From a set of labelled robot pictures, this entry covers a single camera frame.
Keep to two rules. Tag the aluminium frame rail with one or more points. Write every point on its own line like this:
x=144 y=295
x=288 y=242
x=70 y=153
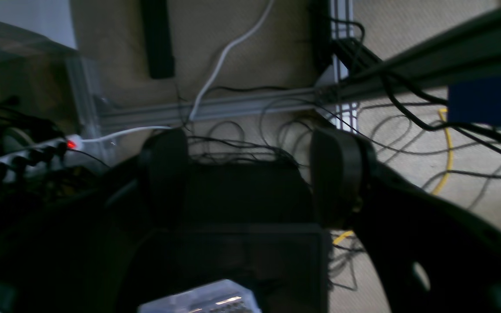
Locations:
x=467 y=52

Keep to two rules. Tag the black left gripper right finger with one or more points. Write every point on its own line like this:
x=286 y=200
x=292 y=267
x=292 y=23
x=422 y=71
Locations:
x=341 y=166

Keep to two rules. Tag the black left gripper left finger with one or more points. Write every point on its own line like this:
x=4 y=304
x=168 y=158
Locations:
x=163 y=164

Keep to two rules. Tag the blue box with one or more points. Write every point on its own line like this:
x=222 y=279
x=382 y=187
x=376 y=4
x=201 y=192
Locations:
x=477 y=101

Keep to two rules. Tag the white power strip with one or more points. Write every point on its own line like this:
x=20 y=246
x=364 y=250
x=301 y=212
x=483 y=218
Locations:
x=39 y=159

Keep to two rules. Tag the clear plastic box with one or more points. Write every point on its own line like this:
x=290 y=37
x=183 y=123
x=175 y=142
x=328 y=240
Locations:
x=223 y=296

